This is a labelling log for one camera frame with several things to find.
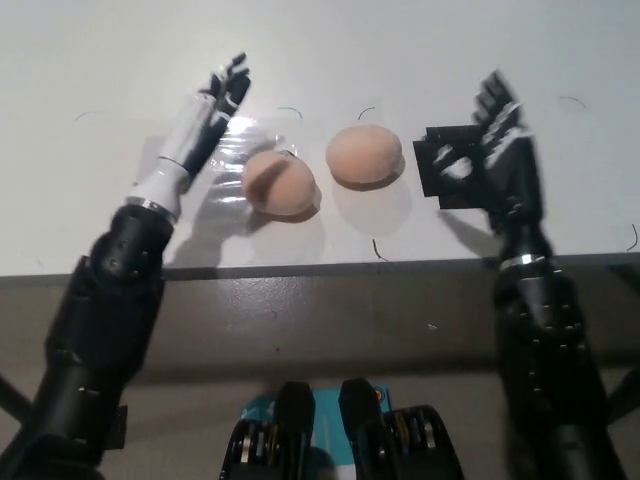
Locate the black diagonal table brace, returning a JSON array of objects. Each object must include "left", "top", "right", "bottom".
[{"left": 606, "top": 368, "right": 640, "bottom": 417}]

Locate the black tape patch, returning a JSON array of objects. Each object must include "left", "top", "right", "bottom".
[{"left": 412, "top": 124, "right": 502, "bottom": 212}]

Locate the black teal robot torso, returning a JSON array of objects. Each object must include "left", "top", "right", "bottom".
[{"left": 218, "top": 379, "right": 464, "bottom": 480}]

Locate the peach dumpling toy with crease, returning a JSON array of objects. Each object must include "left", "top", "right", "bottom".
[{"left": 240, "top": 150, "right": 322, "bottom": 218}]

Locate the clear tape patch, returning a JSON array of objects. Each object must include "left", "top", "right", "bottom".
[{"left": 133, "top": 115, "right": 305, "bottom": 212}]

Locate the peach dumpling toy smiling face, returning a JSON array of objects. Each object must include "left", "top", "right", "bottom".
[{"left": 325, "top": 124, "right": 405, "bottom": 188}]

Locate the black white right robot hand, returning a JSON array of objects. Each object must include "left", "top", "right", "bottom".
[{"left": 471, "top": 68, "right": 557, "bottom": 270}]

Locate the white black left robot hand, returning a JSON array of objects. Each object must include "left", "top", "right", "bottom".
[{"left": 126, "top": 50, "right": 252, "bottom": 222}]

